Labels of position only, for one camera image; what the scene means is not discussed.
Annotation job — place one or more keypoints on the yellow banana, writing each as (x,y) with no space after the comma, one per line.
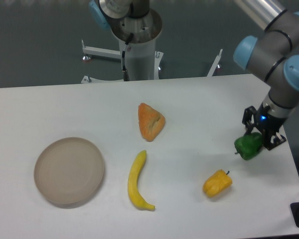
(133,192)

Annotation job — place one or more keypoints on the green bell pepper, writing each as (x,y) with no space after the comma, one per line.
(248,146)

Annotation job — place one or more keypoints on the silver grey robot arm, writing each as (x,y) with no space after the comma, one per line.
(268,58)

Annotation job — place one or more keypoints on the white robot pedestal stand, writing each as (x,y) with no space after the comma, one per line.
(137,44)

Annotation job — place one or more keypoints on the beige round plate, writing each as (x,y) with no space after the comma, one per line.
(69,172)

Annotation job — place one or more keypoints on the yellow bell pepper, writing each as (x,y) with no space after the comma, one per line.
(216,183)

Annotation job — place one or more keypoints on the orange croissant bread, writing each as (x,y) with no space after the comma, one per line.
(151,122)

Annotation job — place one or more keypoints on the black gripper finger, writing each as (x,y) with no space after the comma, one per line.
(248,119)
(273,139)

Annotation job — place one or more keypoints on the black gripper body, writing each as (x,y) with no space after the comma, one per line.
(266,121)

